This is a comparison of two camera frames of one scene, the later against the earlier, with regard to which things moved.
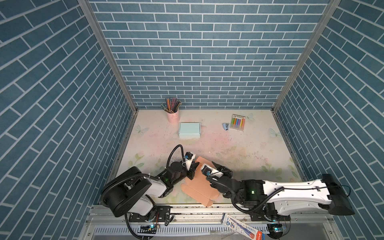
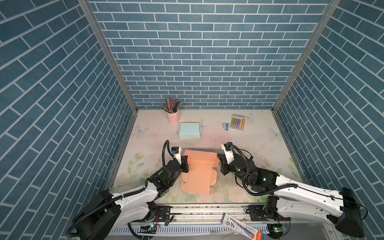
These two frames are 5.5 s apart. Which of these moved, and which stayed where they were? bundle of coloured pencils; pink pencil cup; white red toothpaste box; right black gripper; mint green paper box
Moved: right black gripper
Stayed: mint green paper box; pink pencil cup; white red toothpaste box; bundle of coloured pencils
